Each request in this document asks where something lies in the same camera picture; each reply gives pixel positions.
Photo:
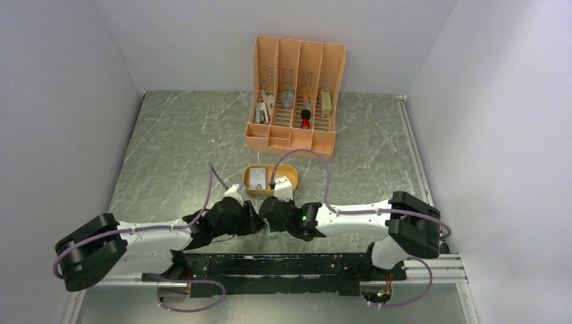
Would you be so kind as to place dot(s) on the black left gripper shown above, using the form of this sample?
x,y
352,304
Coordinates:
x,y
251,223

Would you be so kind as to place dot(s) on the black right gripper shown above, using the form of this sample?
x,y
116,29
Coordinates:
x,y
272,228

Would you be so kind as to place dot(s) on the silver credit card stack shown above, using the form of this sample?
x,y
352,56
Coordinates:
x,y
257,178

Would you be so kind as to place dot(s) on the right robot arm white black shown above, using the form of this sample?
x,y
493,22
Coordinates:
x,y
411,227

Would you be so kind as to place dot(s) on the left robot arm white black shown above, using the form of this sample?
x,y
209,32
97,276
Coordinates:
x,y
105,247

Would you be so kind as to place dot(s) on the red black marker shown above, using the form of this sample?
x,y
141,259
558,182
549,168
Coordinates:
x,y
306,112

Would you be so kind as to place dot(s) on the grey stapler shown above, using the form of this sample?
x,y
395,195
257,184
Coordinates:
x,y
263,108

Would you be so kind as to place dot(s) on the clear tape roll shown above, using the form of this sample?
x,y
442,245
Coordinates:
x,y
287,99

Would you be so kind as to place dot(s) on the pale green eraser box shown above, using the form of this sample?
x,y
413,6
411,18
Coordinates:
x,y
326,106

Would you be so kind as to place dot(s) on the orange desk file organizer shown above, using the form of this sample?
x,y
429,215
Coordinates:
x,y
305,66

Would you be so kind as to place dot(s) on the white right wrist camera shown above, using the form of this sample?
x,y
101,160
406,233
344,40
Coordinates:
x,y
283,190

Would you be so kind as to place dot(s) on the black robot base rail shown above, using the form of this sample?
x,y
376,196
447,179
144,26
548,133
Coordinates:
x,y
245,274

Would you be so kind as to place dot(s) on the aluminium table edge rail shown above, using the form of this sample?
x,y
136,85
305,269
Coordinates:
x,y
453,274

